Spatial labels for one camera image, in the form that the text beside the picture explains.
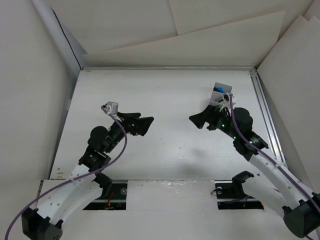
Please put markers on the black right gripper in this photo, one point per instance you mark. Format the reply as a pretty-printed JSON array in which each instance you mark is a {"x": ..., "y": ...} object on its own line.
[{"x": 209, "y": 115}]

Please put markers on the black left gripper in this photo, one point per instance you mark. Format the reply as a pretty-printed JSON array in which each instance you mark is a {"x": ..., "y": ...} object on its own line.
[{"x": 140, "y": 124}]

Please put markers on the blue cap highlighter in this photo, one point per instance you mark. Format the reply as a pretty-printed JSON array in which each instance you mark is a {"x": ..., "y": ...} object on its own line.
[{"x": 219, "y": 89}]

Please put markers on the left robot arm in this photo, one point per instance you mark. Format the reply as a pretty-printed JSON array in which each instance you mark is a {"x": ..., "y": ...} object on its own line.
[{"x": 86, "y": 182}]

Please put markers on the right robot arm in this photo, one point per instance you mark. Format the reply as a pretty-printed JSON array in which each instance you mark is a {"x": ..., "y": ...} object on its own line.
[{"x": 296, "y": 203}]

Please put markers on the white compartment organizer box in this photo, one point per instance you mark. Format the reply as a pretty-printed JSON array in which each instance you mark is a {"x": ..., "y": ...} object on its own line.
[{"x": 216, "y": 96}]

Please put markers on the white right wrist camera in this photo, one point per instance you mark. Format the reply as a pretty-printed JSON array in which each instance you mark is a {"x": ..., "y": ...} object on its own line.
[{"x": 227, "y": 102}]

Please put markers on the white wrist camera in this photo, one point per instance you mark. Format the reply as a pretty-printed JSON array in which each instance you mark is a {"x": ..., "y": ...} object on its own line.
[
  {"x": 110, "y": 108},
  {"x": 227, "y": 102}
]

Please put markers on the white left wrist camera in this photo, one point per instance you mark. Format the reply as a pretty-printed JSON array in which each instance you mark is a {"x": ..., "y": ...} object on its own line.
[{"x": 110, "y": 108}]

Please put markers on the aluminium rail right side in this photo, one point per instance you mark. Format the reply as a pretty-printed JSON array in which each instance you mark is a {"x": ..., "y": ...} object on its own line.
[{"x": 272, "y": 135}]

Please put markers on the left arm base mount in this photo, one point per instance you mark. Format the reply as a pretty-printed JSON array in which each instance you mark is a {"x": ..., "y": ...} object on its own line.
[{"x": 113, "y": 198}]

